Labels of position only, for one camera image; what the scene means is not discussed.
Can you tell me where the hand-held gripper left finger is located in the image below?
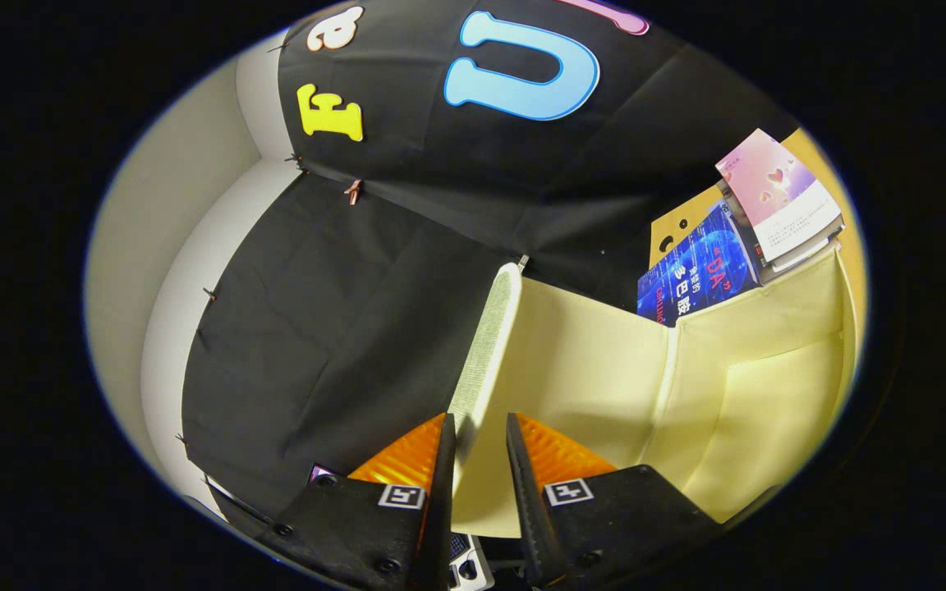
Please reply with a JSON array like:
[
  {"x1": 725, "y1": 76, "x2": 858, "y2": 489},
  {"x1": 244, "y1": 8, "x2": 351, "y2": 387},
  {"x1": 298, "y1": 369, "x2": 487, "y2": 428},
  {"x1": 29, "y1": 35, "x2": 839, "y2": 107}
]
[{"x1": 262, "y1": 412, "x2": 458, "y2": 591}]

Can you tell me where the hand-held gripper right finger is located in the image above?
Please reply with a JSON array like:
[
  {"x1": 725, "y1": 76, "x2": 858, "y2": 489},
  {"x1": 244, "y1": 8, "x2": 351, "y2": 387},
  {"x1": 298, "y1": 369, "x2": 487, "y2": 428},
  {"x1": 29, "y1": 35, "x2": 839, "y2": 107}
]
[{"x1": 505, "y1": 412, "x2": 722, "y2": 590}]

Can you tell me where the cream fabric storage box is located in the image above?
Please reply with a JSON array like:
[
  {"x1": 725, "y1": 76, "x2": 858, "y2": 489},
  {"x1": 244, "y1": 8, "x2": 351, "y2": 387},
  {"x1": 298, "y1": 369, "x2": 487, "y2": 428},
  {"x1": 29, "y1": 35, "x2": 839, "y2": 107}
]
[{"x1": 447, "y1": 245, "x2": 861, "y2": 540}]

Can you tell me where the black backdrop cloth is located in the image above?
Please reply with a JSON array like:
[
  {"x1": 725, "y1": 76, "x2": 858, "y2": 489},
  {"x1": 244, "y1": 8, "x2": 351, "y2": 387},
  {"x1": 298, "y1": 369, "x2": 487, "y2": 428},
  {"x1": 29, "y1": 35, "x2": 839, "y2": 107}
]
[{"x1": 180, "y1": 0, "x2": 804, "y2": 538}]

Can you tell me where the blue book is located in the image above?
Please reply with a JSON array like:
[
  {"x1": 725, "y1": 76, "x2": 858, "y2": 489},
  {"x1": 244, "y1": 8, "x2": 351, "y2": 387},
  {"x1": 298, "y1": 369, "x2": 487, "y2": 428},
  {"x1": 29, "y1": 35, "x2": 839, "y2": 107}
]
[{"x1": 636, "y1": 200, "x2": 763, "y2": 328}]

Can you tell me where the grey book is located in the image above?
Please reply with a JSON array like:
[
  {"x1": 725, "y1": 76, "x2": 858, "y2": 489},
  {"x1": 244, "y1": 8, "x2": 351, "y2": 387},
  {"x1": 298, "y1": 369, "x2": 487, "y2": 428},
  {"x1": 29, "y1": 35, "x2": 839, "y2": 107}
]
[{"x1": 756, "y1": 232, "x2": 845, "y2": 274}]

